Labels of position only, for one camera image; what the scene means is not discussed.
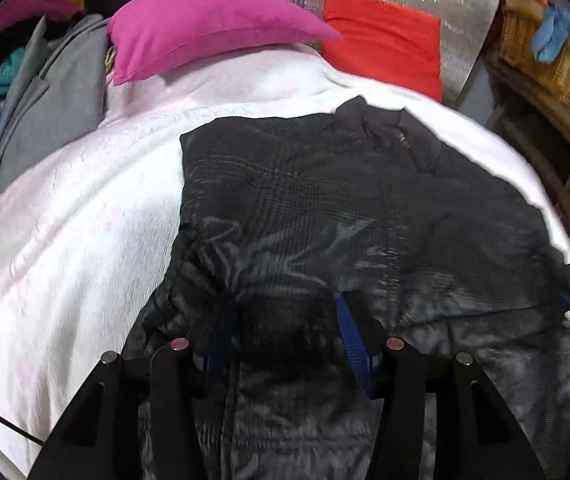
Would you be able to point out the light blue cloth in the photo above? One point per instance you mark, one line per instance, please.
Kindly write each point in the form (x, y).
(557, 30)

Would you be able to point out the wooden table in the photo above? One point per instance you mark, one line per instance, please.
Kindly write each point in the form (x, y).
(530, 120)

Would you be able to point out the red pillow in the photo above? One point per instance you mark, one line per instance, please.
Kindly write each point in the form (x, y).
(385, 40)

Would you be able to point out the magenta cloth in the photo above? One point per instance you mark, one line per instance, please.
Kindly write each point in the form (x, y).
(20, 15)

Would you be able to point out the white blanket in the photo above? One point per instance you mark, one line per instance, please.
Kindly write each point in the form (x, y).
(90, 235)

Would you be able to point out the magenta pillow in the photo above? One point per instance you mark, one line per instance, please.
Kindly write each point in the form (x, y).
(205, 25)

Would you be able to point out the grey garment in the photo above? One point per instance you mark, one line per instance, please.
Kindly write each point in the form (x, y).
(50, 100)

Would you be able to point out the black puffer jacket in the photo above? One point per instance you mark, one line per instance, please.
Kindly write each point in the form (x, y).
(340, 210)

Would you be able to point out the wicker basket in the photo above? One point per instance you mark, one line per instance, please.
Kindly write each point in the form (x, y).
(545, 70)

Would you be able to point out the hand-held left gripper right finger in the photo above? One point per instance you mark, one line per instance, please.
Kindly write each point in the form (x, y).
(352, 345)

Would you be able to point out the teal garment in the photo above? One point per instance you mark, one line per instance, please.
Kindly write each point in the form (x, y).
(5, 72)

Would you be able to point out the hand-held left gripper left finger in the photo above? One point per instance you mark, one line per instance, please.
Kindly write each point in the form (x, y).
(212, 365)

